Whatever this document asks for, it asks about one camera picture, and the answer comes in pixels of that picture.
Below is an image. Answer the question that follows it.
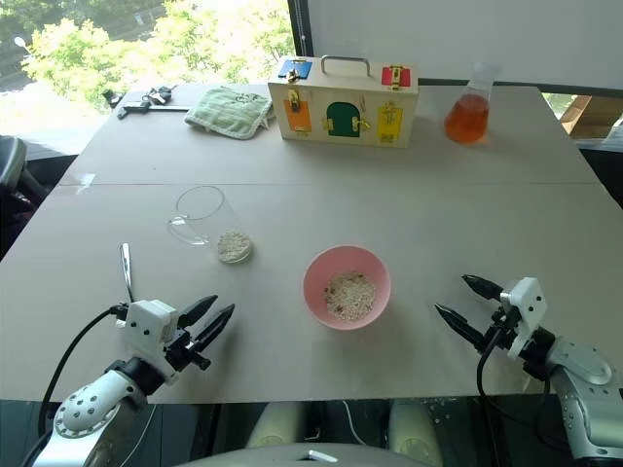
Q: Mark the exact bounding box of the wooden beam outside window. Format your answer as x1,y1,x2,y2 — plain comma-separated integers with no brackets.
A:
559,94,623,142

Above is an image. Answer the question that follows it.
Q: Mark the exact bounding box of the glass flask with orange liquid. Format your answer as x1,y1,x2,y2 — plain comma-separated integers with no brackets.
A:
443,61,502,145

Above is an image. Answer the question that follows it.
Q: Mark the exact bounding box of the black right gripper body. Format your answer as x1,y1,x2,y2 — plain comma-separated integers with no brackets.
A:
485,300,525,357

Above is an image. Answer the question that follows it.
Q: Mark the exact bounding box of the pale rounded robot leg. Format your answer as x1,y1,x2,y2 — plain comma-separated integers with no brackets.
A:
388,398,442,463
246,401,306,449

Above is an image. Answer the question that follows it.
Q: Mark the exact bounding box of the black window frame post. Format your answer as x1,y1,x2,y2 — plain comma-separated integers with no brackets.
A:
286,0,312,59

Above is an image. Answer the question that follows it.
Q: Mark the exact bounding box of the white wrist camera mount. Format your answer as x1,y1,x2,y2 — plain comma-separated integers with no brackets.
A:
499,276,546,362
116,300,180,385

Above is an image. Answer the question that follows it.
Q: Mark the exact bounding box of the green folded towel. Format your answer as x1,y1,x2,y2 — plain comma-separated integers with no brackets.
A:
183,86,274,141

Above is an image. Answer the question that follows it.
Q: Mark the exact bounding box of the thin white cable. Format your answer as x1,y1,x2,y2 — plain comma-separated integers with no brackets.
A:
340,399,366,445

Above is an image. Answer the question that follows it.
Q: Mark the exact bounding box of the wooden lock box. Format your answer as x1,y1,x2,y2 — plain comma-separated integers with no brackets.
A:
267,54,421,146

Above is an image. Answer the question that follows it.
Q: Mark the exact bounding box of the clear glass mug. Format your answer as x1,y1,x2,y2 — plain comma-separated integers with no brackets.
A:
167,185,255,266

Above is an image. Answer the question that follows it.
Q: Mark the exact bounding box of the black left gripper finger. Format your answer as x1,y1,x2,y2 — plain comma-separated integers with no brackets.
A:
178,294,219,329
190,304,237,353

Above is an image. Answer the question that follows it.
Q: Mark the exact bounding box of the metal bar tool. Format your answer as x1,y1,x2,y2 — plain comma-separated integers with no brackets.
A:
117,102,191,120

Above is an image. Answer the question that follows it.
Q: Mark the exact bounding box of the metal spoon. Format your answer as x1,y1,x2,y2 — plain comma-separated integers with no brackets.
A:
119,242,135,304

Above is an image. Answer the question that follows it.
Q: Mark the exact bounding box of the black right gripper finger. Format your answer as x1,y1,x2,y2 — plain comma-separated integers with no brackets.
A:
433,304,489,354
460,273,503,301

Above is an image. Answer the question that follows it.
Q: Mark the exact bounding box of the bunch of keys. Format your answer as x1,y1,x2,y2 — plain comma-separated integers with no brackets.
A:
140,85,179,106

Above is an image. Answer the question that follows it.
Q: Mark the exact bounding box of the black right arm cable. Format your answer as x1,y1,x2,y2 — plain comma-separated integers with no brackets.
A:
476,326,583,451

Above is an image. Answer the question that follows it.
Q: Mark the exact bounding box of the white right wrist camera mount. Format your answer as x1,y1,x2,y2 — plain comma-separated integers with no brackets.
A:
499,276,546,362

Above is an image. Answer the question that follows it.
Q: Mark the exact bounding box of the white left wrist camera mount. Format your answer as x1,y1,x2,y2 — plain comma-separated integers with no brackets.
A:
116,300,180,385

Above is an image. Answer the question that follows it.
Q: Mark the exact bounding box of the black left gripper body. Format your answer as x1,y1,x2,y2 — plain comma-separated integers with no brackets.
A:
165,315,213,375

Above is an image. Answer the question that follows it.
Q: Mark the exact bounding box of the dark chair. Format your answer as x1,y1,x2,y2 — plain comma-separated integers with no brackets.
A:
0,134,55,259

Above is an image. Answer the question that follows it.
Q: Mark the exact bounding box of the pink bowl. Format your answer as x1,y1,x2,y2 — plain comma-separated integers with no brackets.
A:
303,245,392,331

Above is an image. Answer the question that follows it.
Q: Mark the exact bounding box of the grey robot torso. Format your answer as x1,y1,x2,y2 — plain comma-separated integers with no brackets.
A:
179,440,439,467

